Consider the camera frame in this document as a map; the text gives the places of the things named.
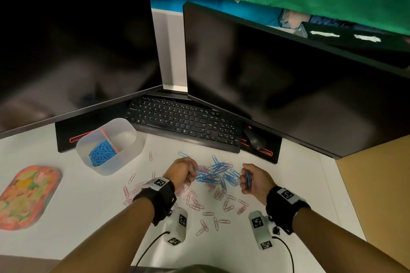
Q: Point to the black equipment white labels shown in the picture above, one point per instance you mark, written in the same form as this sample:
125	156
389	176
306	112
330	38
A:
355	44

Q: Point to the pile of blue pink paperclips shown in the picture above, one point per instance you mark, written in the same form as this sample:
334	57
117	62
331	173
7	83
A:
211	173

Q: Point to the heap of sorted blue paperclips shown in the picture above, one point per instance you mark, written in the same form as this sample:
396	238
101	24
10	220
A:
102	153

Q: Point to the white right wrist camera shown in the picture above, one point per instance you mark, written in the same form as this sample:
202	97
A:
261	231

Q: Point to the left wristband with marker tags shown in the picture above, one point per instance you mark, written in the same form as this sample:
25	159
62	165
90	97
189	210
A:
157	199

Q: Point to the person's right hand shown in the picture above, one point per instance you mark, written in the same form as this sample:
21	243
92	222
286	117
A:
259	183

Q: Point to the blue partition panel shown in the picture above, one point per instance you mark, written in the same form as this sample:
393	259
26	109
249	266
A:
214	9

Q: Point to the person's left hand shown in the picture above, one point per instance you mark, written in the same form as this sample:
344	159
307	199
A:
179	172

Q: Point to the wristband with marker tags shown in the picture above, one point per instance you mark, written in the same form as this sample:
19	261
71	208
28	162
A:
157	199
285	212

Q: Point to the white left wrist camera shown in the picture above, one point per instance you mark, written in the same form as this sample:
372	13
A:
177	224

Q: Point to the black red-trimmed desk mat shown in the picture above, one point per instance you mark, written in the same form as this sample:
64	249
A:
70	128

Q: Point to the black keyboard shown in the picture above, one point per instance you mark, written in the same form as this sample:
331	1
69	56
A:
182	120

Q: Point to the right wristband with marker tags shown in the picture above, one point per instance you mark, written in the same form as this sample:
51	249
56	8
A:
285	212

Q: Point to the floral orange tin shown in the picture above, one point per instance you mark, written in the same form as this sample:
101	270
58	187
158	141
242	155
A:
27	197

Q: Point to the translucent plastic divided container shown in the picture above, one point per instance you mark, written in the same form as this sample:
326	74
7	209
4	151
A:
128	151

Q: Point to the black computer monitor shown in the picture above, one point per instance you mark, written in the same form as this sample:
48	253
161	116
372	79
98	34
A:
294	81
70	55

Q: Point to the person's left forearm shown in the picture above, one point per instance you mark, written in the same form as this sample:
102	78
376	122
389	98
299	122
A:
105	237

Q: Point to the black computer mouse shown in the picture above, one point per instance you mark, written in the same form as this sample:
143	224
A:
254	138

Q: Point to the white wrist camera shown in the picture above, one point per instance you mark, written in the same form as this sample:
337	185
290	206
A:
261	231
177	224

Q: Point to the person's right forearm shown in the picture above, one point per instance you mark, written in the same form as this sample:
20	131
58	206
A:
342	244

